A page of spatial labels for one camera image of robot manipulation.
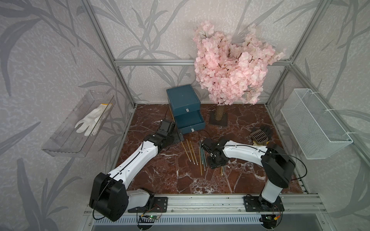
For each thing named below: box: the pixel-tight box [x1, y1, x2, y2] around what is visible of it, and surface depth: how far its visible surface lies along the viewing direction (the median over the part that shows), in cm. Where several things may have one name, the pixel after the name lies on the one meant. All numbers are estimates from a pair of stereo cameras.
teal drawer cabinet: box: [166, 83, 201, 117], surface depth 96 cm
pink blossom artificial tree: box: [193, 21, 286, 127], surface depth 70 cm
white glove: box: [74, 102, 113, 137], surface depth 68 cm
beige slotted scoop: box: [250, 128, 269, 144], surface depth 98 cm
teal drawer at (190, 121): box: [173, 109, 206, 135], surface depth 93 cm
